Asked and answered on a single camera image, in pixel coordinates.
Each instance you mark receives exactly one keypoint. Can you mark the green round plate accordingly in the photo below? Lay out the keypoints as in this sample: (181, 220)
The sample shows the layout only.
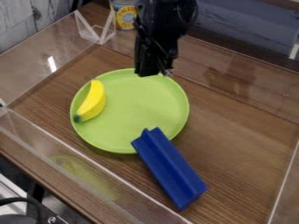
(141, 103)

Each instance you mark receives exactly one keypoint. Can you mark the black metal table bracket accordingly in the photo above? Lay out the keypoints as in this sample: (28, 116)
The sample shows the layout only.
(48, 216)

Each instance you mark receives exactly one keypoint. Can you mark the blue plastic block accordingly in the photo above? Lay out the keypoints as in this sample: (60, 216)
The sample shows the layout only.
(174, 175)

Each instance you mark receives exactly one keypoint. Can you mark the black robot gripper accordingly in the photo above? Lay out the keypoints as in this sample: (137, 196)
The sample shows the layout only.
(161, 22)

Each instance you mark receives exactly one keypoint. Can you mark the clear acrylic enclosure wall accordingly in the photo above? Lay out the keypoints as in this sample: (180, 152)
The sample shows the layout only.
(240, 139)

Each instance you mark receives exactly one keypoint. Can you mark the yellow toy banana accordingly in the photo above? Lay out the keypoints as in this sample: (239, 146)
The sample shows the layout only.
(93, 103)

